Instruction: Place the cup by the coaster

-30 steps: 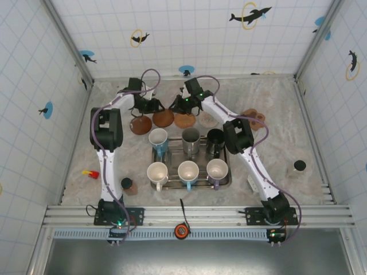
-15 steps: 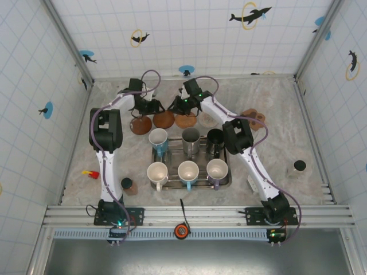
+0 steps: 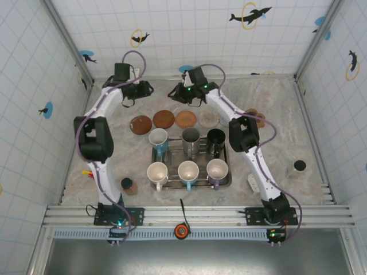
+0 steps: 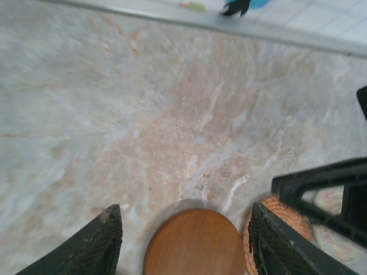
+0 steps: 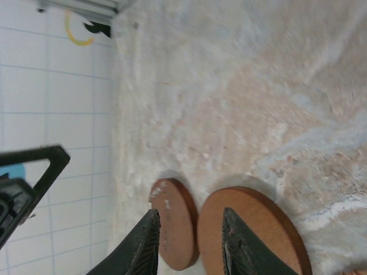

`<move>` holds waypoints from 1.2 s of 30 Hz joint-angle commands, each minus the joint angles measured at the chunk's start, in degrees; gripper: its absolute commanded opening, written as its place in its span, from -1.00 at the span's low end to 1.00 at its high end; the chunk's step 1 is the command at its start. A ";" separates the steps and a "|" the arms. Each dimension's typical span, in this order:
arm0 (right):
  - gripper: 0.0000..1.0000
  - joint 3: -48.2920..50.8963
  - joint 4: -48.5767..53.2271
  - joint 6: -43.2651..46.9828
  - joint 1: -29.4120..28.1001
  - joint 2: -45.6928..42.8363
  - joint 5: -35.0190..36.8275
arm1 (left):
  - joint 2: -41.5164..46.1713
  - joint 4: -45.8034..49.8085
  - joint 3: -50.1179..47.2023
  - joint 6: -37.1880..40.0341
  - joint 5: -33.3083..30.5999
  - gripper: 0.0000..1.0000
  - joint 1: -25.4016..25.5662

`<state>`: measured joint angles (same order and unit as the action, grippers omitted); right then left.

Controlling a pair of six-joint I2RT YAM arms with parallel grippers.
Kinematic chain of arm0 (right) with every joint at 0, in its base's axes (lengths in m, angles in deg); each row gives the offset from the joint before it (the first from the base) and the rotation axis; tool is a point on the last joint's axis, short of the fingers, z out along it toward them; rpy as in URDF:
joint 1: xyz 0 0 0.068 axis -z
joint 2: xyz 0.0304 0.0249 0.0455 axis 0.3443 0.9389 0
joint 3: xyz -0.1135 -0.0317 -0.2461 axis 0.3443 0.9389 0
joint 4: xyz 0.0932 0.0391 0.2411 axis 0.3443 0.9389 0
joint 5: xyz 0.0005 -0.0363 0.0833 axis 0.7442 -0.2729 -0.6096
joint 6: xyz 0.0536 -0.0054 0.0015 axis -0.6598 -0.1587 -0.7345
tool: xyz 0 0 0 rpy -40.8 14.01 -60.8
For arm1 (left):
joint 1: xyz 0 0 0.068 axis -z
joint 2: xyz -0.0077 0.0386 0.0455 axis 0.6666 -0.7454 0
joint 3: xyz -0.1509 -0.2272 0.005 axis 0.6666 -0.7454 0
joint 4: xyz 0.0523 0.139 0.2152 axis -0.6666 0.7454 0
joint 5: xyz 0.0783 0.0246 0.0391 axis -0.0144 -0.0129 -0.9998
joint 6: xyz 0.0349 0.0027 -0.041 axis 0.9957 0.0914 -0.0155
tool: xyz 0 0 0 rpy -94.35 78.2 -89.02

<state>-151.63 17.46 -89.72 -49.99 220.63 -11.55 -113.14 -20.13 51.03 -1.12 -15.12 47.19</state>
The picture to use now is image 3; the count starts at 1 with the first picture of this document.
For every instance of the orange cork round coaster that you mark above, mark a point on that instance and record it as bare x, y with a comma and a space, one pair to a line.
185, 119

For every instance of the dark brown round coaster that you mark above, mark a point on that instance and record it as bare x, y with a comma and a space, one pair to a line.
163, 118

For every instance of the beige woven round coaster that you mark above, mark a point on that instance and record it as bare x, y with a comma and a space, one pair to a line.
209, 118

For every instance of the glossy brown round coaster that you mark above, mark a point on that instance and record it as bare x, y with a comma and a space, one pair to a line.
140, 123

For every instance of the stainless steel mug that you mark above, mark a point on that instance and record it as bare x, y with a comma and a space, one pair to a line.
190, 136

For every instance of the grey blue round coaster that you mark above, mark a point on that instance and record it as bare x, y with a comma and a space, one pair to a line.
223, 121

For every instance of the blue mug white inside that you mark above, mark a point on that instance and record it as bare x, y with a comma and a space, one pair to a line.
158, 137

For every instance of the black mug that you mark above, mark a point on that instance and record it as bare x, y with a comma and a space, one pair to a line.
215, 137

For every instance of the brown paw shaped coaster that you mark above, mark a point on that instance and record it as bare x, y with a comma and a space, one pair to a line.
253, 111

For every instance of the cream white mug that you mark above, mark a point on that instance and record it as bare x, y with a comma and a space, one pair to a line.
157, 172

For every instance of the lilac mug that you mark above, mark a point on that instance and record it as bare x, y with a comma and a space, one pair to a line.
217, 169

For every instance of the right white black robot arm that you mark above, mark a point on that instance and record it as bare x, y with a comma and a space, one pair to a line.
243, 134

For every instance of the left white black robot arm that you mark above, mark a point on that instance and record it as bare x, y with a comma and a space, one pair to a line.
93, 140

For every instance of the dolphin blue disc sticker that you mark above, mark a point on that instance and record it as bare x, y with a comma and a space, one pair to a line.
183, 68
86, 54
48, 110
319, 20

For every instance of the stainless steel tray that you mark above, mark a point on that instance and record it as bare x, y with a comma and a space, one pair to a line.
173, 161

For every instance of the light blue mug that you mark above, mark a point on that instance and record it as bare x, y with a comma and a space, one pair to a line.
188, 170

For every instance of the brown spice jar black lid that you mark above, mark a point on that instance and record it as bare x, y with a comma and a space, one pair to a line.
127, 184

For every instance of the small yellow red clip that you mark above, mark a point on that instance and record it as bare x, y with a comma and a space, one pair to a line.
87, 173

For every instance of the white square clock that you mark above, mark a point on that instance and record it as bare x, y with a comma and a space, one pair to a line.
252, 183

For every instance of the clear jar black lid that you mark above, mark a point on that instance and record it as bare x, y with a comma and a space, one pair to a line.
299, 165

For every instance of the orange black tape measure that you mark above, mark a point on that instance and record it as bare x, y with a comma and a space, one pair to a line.
181, 230

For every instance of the aluminium back rail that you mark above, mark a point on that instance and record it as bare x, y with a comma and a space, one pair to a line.
258, 76

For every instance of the aluminium corner post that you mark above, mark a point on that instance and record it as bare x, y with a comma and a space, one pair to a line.
69, 43
311, 51

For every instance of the aluminium mounting rail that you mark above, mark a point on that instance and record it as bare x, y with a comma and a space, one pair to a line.
200, 215

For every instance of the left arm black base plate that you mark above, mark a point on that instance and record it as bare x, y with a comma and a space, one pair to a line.
137, 215

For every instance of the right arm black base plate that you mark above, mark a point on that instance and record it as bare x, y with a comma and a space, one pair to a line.
253, 215

